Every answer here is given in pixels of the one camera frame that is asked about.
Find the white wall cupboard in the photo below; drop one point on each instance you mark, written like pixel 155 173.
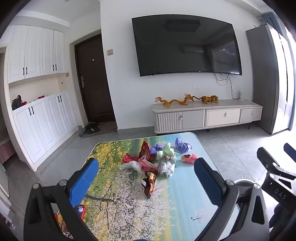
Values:
pixel 34 53

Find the flat red wrapper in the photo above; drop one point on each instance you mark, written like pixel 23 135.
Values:
pixel 129 158

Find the blue grey curtain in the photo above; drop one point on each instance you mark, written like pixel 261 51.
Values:
pixel 272 22

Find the small purple crumpled wrapper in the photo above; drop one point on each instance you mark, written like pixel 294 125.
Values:
pixel 154 150

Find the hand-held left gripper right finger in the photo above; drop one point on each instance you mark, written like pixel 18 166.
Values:
pixel 208 183

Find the white plastic bag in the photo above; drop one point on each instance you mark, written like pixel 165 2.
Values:
pixel 133 165

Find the white television cabinet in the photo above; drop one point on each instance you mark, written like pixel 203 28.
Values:
pixel 203 117

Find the large purple crumpled wrapper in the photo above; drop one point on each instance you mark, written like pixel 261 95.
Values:
pixel 182 146

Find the red foil snack wrapper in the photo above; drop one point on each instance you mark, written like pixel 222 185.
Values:
pixel 144 149

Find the brown doormat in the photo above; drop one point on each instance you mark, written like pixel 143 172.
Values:
pixel 106 129

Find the white power strip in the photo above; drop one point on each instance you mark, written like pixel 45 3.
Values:
pixel 241 95

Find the dark brown snack packet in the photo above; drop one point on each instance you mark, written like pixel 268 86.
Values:
pixel 149 185

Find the beige wall switch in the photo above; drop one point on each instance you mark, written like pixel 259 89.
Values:
pixel 110 52

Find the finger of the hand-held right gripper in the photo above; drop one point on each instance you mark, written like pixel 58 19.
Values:
pixel 269 163
pixel 291 149

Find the golden tiger figurine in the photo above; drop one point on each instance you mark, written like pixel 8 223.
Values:
pixel 209 99

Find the red plastic object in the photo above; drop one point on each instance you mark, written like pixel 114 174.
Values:
pixel 82 210

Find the golden dragon figurine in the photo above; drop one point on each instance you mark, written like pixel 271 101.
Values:
pixel 171 102
pixel 188 97

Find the black bag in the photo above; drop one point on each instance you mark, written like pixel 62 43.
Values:
pixel 18 102

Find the dark brown entrance door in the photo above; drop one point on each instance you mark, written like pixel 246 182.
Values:
pixel 94 78

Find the grey slipper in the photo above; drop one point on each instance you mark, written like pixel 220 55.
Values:
pixel 82 131

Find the black shoes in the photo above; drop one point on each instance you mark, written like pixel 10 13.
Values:
pixel 92 128

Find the landscape print coffee table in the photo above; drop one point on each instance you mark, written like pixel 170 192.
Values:
pixel 185 197

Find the tall grey cabinet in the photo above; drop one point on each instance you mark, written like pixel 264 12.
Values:
pixel 263 76

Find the black wall television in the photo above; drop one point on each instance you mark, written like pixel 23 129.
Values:
pixel 185 46

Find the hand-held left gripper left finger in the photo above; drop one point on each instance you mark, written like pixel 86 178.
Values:
pixel 86 180

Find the white shoe cabinet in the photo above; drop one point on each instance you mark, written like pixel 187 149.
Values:
pixel 46 127

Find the red white striped wrapper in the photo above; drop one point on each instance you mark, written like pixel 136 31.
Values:
pixel 148 165

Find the red orange wrapper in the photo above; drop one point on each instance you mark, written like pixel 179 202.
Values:
pixel 189 158

